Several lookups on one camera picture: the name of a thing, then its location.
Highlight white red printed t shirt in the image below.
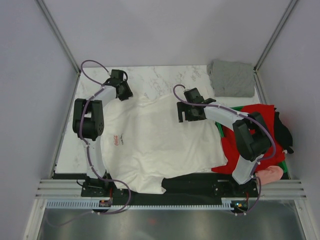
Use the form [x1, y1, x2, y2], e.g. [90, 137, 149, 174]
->
[101, 95, 228, 194]

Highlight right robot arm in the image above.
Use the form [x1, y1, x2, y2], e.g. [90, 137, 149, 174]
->
[173, 84, 276, 197]

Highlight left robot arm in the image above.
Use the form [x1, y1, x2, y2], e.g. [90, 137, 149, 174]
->
[72, 69, 133, 198]

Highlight folded grey t shirt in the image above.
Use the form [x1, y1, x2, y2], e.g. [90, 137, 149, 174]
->
[206, 59, 255, 98]

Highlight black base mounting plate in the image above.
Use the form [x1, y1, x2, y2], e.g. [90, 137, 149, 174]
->
[79, 172, 260, 208]

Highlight black t shirt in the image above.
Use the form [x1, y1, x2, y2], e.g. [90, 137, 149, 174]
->
[273, 108, 294, 154]

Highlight pink t shirt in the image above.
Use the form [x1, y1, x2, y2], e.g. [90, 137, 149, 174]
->
[255, 165, 284, 185]

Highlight green plastic bin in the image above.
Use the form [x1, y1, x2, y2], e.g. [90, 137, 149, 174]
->
[212, 104, 288, 175]

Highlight aluminium frame post left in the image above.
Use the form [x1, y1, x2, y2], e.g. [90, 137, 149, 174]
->
[35, 0, 81, 75]

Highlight aluminium frame post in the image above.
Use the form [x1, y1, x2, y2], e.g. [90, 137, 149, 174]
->
[35, 0, 81, 75]
[253, 0, 300, 73]

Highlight aluminium front rail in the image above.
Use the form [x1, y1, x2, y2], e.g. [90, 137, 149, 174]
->
[35, 179, 307, 201]

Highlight white slotted cable duct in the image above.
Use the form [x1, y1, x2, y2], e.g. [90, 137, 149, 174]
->
[45, 198, 234, 211]

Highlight aluminium frame post right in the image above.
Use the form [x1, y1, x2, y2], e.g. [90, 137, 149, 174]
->
[253, 0, 300, 73]

